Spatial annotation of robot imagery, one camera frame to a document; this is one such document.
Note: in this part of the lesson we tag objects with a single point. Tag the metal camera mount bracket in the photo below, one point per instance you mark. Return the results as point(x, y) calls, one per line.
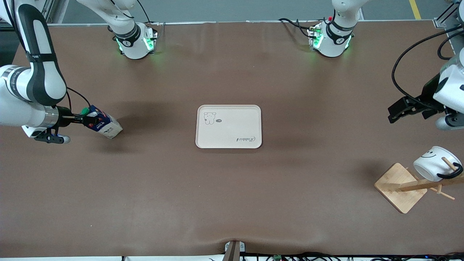
point(233, 251)

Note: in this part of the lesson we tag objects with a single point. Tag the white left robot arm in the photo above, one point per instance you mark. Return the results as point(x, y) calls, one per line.
point(333, 40)

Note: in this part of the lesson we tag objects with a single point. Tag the wooden cup rack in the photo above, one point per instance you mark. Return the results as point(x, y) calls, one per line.
point(400, 186)

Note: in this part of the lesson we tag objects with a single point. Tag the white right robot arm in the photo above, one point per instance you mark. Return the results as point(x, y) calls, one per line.
point(40, 83)

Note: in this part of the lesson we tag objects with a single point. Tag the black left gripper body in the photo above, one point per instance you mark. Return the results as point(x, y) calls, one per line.
point(429, 93)

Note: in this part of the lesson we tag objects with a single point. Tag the beige plastic tray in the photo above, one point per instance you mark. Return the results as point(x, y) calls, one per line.
point(232, 127)

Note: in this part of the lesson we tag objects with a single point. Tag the aluminium frame profile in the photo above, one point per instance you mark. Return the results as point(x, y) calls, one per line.
point(447, 18)
point(50, 11)

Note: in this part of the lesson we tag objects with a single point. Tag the blue milk carton green cap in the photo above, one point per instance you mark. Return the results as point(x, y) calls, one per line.
point(107, 127)

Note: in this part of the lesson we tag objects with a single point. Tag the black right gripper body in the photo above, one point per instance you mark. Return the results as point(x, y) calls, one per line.
point(64, 116)

